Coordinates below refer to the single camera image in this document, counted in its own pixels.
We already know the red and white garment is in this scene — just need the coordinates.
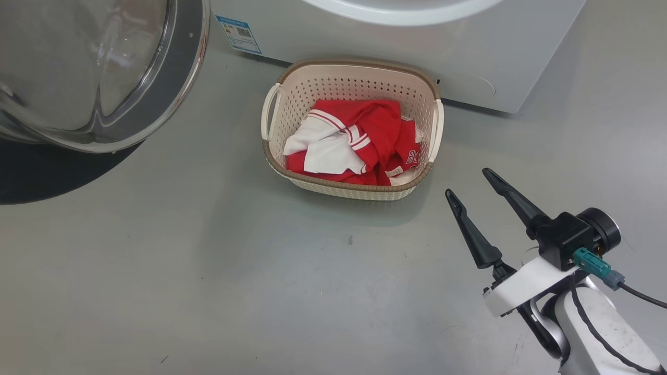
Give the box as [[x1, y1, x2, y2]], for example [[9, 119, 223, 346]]
[[283, 99, 424, 186]]

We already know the blue energy label sticker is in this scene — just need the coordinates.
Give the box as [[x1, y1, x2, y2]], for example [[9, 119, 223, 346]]
[[215, 15, 263, 55]]

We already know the black glass washing machine door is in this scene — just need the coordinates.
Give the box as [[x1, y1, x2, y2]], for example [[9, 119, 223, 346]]
[[0, 0, 212, 205]]

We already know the cream plastic laundry basket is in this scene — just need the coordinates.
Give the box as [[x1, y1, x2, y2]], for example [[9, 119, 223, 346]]
[[261, 59, 445, 202]]

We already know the white washing machine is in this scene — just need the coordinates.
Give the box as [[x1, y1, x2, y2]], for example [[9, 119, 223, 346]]
[[208, 0, 588, 114]]

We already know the teal plug right camera cable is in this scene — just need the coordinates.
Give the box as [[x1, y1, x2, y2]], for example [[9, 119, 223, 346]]
[[572, 247, 667, 309]]

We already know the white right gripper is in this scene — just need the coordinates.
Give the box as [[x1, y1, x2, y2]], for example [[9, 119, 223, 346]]
[[444, 168, 579, 317]]

